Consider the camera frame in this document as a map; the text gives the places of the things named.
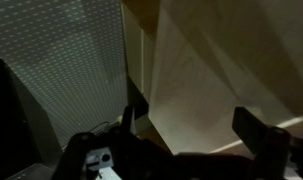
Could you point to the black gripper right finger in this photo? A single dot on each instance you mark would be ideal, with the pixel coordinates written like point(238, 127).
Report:
point(247, 128)

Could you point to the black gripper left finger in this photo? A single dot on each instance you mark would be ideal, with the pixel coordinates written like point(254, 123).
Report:
point(128, 118)

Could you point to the light wooden drawer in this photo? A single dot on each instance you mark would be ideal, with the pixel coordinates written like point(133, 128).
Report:
point(207, 83)

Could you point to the wooden dresser with drawers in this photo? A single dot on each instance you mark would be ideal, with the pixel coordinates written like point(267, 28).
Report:
point(136, 53)

